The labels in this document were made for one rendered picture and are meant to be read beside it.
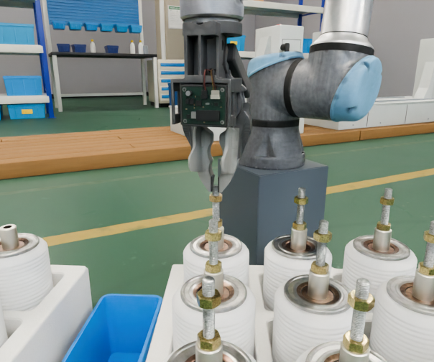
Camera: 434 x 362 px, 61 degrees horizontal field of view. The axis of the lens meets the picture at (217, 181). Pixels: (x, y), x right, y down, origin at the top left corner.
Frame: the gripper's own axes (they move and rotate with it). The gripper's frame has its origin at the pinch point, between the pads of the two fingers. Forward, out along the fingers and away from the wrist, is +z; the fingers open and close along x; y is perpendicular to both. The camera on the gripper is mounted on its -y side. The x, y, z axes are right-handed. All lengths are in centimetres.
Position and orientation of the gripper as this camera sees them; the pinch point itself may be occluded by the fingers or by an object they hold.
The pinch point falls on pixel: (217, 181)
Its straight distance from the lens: 51.4
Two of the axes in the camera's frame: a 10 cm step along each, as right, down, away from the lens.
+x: 9.6, 0.8, -2.6
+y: -2.7, 2.7, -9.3
